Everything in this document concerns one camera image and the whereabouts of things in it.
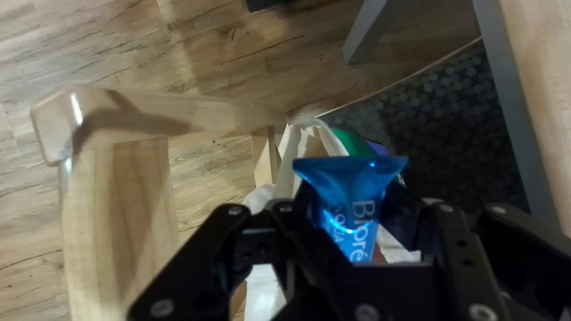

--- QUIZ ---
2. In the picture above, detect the blue squeeze bottle white cap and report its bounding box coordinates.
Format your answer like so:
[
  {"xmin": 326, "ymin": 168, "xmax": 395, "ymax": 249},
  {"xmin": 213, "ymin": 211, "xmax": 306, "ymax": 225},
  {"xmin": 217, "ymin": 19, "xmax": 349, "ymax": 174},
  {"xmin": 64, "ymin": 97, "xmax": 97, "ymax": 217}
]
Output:
[{"xmin": 292, "ymin": 156, "xmax": 408, "ymax": 265}]

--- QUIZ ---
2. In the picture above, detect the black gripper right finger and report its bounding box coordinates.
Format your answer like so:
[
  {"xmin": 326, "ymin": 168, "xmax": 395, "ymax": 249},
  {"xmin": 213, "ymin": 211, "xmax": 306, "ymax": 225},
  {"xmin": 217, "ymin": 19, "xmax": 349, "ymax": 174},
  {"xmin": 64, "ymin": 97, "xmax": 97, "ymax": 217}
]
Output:
[{"xmin": 379, "ymin": 201, "xmax": 571, "ymax": 321}]

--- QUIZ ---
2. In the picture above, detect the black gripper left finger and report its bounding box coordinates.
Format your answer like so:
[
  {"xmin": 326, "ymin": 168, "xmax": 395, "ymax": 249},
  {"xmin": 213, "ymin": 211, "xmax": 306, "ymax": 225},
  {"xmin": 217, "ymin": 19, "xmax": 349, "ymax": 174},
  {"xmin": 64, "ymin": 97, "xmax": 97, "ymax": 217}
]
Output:
[{"xmin": 126, "ymin": 201, "xmax": 356, "ymax": 321}]

